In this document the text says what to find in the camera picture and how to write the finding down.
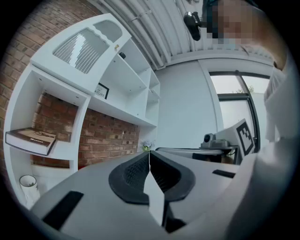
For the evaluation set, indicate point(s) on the dark brown book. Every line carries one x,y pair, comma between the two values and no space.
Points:
30,140

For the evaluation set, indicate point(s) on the black framed window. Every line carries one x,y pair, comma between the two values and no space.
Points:
234,110

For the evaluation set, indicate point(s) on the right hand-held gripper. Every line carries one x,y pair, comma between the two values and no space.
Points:
234,138

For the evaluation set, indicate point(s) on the person's white shirt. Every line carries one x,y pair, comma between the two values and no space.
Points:
279,105

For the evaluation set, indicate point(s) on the small door knob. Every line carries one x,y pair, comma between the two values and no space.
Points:
116,47

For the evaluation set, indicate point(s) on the white cabinet door ribbed glass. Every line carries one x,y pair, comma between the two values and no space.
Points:
79,49

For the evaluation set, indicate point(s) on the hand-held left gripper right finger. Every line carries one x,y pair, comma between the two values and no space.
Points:
201,178

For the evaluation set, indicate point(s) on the white ceiling pipes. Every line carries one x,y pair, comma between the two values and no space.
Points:
150,28

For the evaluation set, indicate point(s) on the black framed picture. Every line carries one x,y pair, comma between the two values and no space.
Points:
102,92

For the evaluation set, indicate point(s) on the white vase blue flowers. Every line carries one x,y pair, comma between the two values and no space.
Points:
147,144

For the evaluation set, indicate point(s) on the small black jar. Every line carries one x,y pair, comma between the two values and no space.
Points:
122,55

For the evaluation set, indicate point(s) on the person's head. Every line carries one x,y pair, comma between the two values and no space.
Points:
234,21

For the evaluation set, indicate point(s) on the white shelf unit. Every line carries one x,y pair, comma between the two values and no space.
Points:
140,103

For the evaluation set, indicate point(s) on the black head camera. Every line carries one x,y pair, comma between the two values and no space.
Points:
193,23

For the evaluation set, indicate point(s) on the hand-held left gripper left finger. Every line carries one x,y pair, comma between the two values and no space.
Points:
93,187

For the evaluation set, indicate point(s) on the white leaf print mug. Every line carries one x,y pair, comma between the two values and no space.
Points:
29,189

